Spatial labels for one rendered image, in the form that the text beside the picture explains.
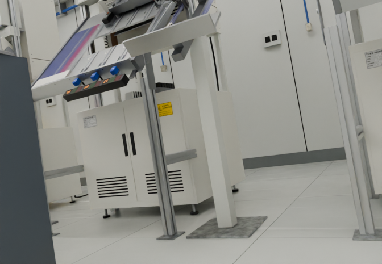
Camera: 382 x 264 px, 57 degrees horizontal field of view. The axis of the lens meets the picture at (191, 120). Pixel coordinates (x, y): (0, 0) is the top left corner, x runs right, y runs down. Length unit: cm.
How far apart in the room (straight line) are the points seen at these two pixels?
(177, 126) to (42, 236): 82
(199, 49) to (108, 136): 80
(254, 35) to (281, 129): 88
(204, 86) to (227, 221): 53
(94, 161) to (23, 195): 97
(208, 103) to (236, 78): 198
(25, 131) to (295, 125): 244
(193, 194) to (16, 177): 86
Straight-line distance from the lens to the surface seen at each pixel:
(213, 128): 138
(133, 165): 188
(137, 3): 197
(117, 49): 168
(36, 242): 117
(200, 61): 141
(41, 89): 185
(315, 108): 315
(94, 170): 206
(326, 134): 314
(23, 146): 115
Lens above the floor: 38
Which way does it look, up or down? 3 degrees up
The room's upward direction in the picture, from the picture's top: 9 degrees counter-clockwise
